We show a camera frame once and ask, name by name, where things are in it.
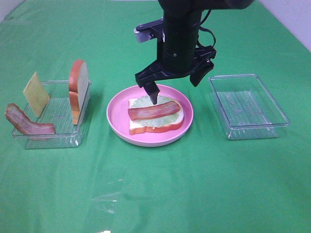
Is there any yellow cheese slice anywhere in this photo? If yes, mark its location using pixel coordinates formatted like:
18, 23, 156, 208
23, 71, 50, 117

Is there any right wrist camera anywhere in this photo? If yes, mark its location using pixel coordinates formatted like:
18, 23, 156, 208
134, 18, 163, 43

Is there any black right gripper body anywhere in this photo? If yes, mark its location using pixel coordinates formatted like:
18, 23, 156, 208
135, 42, 216, 87

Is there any green tablecloth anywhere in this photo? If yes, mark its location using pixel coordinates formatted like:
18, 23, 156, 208
0, 0, 311, 233

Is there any tray bread slice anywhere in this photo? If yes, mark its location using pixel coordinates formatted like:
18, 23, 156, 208
69, 59, 89, 125
128, 98, 185, 135

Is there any clear right plastic tray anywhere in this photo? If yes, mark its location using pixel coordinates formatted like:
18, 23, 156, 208
209, 74, 290, 140

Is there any clear left plastic tray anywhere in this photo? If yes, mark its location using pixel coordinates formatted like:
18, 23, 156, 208
12, 81, 91, 150

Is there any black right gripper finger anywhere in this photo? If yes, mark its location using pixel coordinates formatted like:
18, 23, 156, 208
143, 82, 159, 105
190, 60, 214, 87

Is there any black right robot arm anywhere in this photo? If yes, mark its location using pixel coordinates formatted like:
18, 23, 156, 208
134, 0, 252, 104

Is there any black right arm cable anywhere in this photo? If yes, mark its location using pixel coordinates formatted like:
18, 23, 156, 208
196, 9, 216, 49

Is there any pink round plate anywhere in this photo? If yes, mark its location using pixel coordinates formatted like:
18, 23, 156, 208
106, 84, 194, 147

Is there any tray bacon strip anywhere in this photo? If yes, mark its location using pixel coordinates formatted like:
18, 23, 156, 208
128, 100, 181, 120
4, 103, 55, 135

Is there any clear plastic tray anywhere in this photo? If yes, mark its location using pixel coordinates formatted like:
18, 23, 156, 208
12, 81, 91, 150
209, 74, 290, 140

